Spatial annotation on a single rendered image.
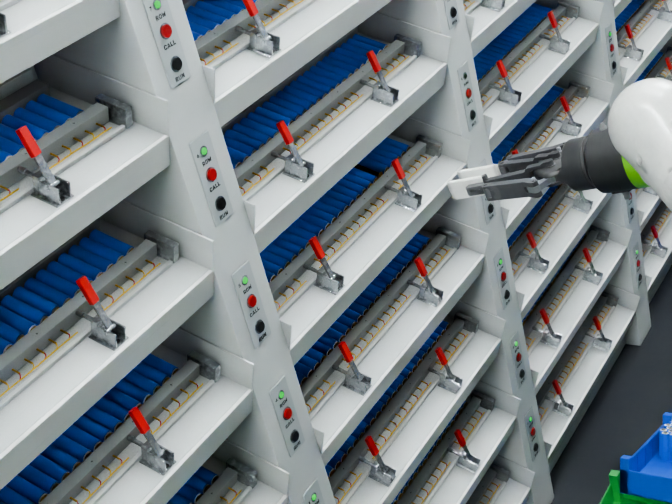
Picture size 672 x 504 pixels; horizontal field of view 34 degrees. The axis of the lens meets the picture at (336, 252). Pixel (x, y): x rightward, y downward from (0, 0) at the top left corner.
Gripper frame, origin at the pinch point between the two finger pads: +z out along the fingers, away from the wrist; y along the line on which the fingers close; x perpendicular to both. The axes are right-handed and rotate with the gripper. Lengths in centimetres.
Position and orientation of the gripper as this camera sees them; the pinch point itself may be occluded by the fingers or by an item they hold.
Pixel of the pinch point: (474, 182)
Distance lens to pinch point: 169.2
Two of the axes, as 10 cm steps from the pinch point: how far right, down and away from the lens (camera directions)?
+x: -4.0, -8.5, -3.4
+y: 5.1, -5.1, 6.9
